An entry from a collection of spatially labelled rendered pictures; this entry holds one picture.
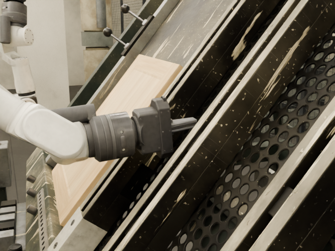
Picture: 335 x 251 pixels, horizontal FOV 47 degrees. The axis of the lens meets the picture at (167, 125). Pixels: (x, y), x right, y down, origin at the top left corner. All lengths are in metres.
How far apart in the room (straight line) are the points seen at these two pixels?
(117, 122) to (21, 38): 0.87
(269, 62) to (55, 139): 0.39
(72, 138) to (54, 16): 4.65
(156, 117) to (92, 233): 0.32
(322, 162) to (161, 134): 0.37
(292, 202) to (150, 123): 0.36
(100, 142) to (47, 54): 4.62
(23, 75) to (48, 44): 3.74
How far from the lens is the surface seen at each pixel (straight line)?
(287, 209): 0.46
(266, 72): 0.69
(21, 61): 1.56
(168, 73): 1.14
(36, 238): 1.18
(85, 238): 0.92
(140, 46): 1.60
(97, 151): 0.71
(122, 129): 0.71
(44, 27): 5.29
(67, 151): 0.69
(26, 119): 0.70
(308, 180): 0.46
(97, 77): 1.82
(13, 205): 1.65
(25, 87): 1.57
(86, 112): 0.74
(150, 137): 0.75
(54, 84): 5.35
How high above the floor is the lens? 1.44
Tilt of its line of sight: 14 degrees down
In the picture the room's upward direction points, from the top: straight up
